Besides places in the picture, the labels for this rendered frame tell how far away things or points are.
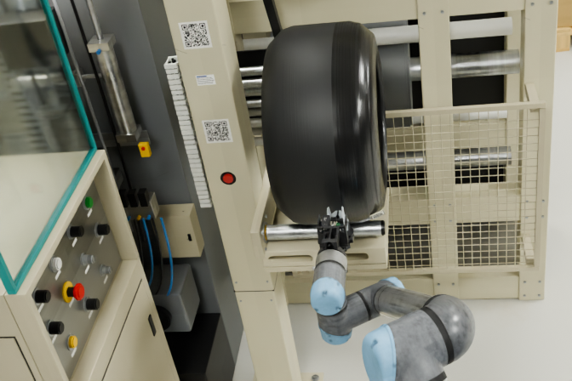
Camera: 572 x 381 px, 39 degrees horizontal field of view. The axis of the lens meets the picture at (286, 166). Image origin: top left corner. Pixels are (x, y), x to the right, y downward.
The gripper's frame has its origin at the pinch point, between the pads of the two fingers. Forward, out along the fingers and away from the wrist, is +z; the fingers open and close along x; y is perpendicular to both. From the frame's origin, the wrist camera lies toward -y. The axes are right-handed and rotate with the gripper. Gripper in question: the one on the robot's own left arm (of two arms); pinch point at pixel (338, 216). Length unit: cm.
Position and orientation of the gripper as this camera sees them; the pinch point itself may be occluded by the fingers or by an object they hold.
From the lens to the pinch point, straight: 208.7
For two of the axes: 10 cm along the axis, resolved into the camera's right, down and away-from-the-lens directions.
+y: -1.5, -8.3, -5.4
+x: -9.8, 0.6, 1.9
